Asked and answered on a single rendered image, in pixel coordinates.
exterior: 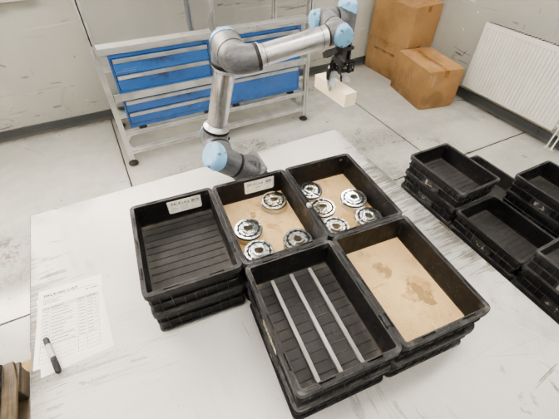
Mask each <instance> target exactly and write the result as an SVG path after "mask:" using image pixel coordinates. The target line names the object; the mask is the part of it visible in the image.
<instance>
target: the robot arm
mask: <svg viewBox="0 0 559 419"><path fill-rule="evenodd" d="M357 14H358V2H357V1H356V0H339V5H338V7H326V8H318V9H313V10H311V11H310V13H309V27H310V29H308V30H305V31H302V32H297V33H294V34H291V35H288V36H285V37H280V38H277V39H274V40H271V41H268V42H263V43H261V44H259V43H257V42H252V43H244V41H243V40H242V38H241V36H240V34H239V33H238V32H237V31H236V30H235V29H234V28H232V27H219V28H217V29H216V30H214V31H213V32H212V34H211V36H210V48H211V50H212V53H211V60H210V65H211V66H212V67H213V69H214V72H213V79H212V86H211V94H210V106H209V113H208V120H207V121H205V122H204V125H203V126H202V127H201V129H200V141H201V143H202V145H203V147H204V150H203V152H202V154H203V156H202V161H203V163H204V165H205V166H206V167H207V168H209V169H211V170H213V171H217V172H219V173H221V174H223V175H227V176H229V177H231V178H233V179H234V180H240V179H244V178H247V177H251V176H254V175H259V174H260V170H261V163H260V159H259V158H258V157H257V156H255V155H246V154H241V153H239V152H237V151H235V150H233V149H232V148H231V146H230V143H229V141H228V137H229V132H230V127H229V126H228V124H227V121H228V116H229V111H230V102H231V97H232V91H233V86H234V81H235V75H246V74H250V73H255V72H258V71H263V70H264V68H265V66H268V65H271V64H274V63H276V62H282V61H284V60H287V59H290V58H293V57H297V56H301V55H304V54H306V53H309V52H314V51H317V50H319V49H323V48H326V47H330V46H333V45H335V47H334V48H331V49H327V50H325V51H324V52H322V53H323V58H330V57H332V56H333V57H332V58H331V60H330V63H329V66H328V68H327V71H326V79H327V87H328V91H330V88H331V86H336V83H337V82H336V80H335V76H336V72H337V73H338V74H340V81H341V82H343V84H344V83H345V82H350V78H349V77H348V75H347V73H350V72H354V68H352V65H353V63H354V64H355V60H354V59H353V58H352V57H351V51H352V50H353V49H354V46H353V45H352V42H353V39H354V29H355V23H356V17H357ZM334 70H335V71H336V72H335V71H334Z"/></svg>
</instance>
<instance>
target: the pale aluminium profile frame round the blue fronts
mask: <svg viewBox="0 0 559 419"><path fill-rule="evenodd" d="M183 2H184V7H185V12H186V21H187V27H188V32H189V31H194V29H193V24H192V18H191V13H190V3H189V0H183ZM205 3H206V10H207V16H208V23H209V29H210V32H211V34H212V32H213V31H214V30H216V29H215V14H214V7H213V0H205ZM72 5H73V7H74V9H75V12H76V15H77V18H78V21H79V23H80V25H81V28H82V31H83V34H84V37H85V38H86V41H87V45H88V47H89V50H90V53H91V55H92V59H93V61H94V63H95V66H96V69H97V72H98V75H99V77H100V79H101V83H102V85H103V88H104V91H105V93H106V97H107V100H108V101H109V104H110V107H111V110H112V113H113V116H114V117H115V120H116V127H117V128H118V129H119V131H120V134H121V138H122V140H123V142H124V145H125V147H126V151H127V154H128V156H129V158H130V161H129V165H131V166H134V165H138V163H139V161H138V160H135V157H134V155H133V154H135V153H139V152H142V151H146V150H152V149H155V148H158V147H162V146H165V145H171V144H175V143H178V142H182V141H185V140H191V139H195V138H198V137H200V131H195V132H191V133H188V134H184V135H181V136H175V137H171V138H168V139H164V140H159V141H155V142H151V143H148V144H144V145H139V146H133V145H131V144H130V143H129V140H130V139H131V137H132V136H134V135H138V134H142V133H146V132H149V131H155V130H159V129H163V128H166V127H170V126H177V125H180V124H184V123H187V122H191V121H198V120H201V119H205V118H208V113H209V110H208V111H204V112H201V113H198V114H194V115H190V116H183V117H180V118H176V119H172V120H168V121H162V122H158V123H155V124H151V125H143V126H139V127H137V128H133V129H130V130H125V129H124V127H125V126H126V125H125V124H124V123H122V122H121V119H124V118H127V115H126V111H122V110H120V109H118V108H116V104H117V102H122V101H129V100H133V99H137V98H142V97H146V96H153V95H157V94H161V93H166V92H170V91H178V90H182V89H186V88H191V87H195V86H203V85H206V84H211V83H212V79H213V76H207V77H202V78H198V79H194V80H189V81H181V82H177V83H172V84H168V85H164V86H156V87H152V88H147V89H143V90H139V91H131V92H127V93H122V94H117V95H113V96H112V94H111V89H110V87H109V84H108V82H107V79H106V75H105V73H108V72H112V71H111V68H110V67H108V68H102V65H101V61H100V58H99V56H98V54H97V51H96V47H95V44H94V42H93V40H92V35H91V33H90V30H89V28H88V26H87V21H86V19H85V17H84V14H83V11H82V7H81V4H80V3H79V0H72ZM313 9H314V0H307V13H306V16H307V17H309V13H310V11H311V10H313ZM274 18H276V0H271V19H274ZM92 50H94V52H95V55H96V57H95V56H94V54H93V51H92ZM309 60H310V52H309V53H306V54H304V58H300V59H295V60H291V61H287V62H279V63H275V64H271V65H268V66H265V68H264V70H263V71H258V72H255V73H250V74H246V75H235V78H240V77H244V76H251V75H255V74H260V73H264V72H268V71H276V70H280V69H284V68H288V67H296V66H300V65H304V71H303V76H299V80H302V79H303V85H300V84H299V90H298V91H288V92H285V93H284V94H280V95H277V96H270V97H266V98H263V99H259V100H255V101H248V102H245V103H241V104H239V103H237V104H234V105H232V106H230V111H229V113H230V112H233V111H239V110H244V109H247V108H251V107H254V106H261V105H264V104H268V103H271V102H275V101H282V100H285V99H290V100H291V101H292V102H294V103H295V104H296V105H297V106H296V107H292V108H289V109H285V110H282V111H276V112H272V113H269V114H265V115H262V116H256V117H252V118H249V119H245V120H242V121H236V122H232V123H229V122H227V124H228V126H229V127H230V129H234V128H237V127H241V126H246V125H249V124H253V123H256V122H260V121H266V120H269V119H273V118H276V117H280V116H285V115H288V114H292V113H295V112H299V111H301V115H302V116H300V117H299V119H300V120H302V121H306V120H307V117H306V116H305V115H306V108H307V95H308V84H309ZM297 96H302V101H300V100H299V99H298V98H297Z"/></svg>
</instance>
